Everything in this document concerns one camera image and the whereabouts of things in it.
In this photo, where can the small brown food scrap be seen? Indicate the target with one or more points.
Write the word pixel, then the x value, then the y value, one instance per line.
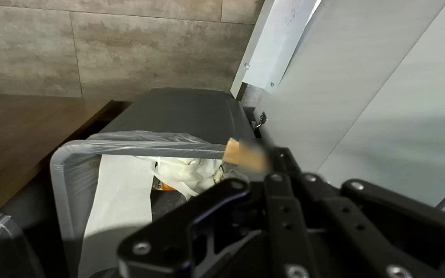
pixel 243 154

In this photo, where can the open cabinet door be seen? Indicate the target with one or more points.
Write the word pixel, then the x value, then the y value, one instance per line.
pixel 274 40

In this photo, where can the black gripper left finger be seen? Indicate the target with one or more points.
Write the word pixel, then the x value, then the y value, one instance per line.
pixel 197 238

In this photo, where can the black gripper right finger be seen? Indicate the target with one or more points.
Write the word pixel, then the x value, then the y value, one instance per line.
pixel 361 229

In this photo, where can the grey trash bin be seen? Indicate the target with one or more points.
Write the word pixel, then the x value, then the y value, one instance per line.
pixel 163 150

